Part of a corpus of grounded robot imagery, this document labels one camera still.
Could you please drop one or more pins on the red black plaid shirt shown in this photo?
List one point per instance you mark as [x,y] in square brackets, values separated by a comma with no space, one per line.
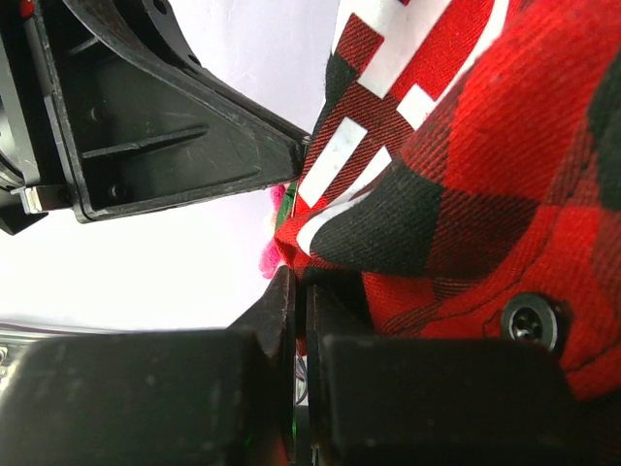
[465,167]

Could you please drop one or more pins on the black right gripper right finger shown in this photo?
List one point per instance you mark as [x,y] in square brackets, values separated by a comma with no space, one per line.
[378,400]

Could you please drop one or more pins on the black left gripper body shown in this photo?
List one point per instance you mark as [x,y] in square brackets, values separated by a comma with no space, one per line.
[37,176]

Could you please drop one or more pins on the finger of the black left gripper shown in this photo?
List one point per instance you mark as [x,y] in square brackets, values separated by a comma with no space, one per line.
[141,125]

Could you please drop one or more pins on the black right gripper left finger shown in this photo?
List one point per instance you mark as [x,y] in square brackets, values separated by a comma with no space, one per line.
[184,397]

